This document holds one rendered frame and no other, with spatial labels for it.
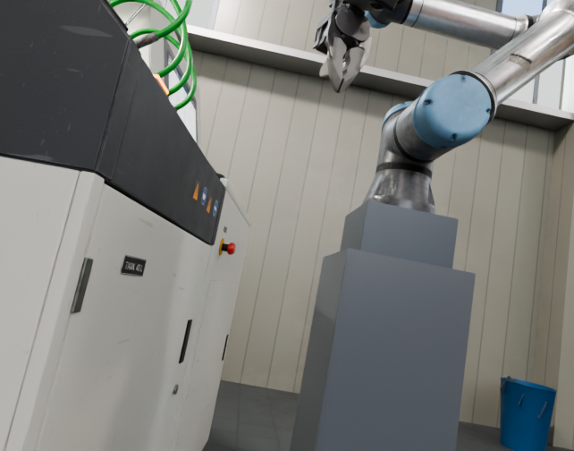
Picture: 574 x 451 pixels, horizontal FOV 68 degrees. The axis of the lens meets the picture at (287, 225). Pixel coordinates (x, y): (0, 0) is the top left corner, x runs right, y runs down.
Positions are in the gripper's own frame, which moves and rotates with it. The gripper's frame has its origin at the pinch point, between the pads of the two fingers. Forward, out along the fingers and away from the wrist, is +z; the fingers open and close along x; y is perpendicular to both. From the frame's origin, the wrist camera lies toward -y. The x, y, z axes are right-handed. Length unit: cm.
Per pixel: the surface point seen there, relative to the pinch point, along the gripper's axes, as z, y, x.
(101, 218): 32.8, -8.7, 32.1
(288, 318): 55, 235, -115
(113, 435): 63, 10, 23
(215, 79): -120, 267, -29
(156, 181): 24.5, 3.6, 26.0
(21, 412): 53, -12, 35
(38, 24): 12.6, -7.3, 43.5
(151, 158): 22.2, 0.3, 27.6
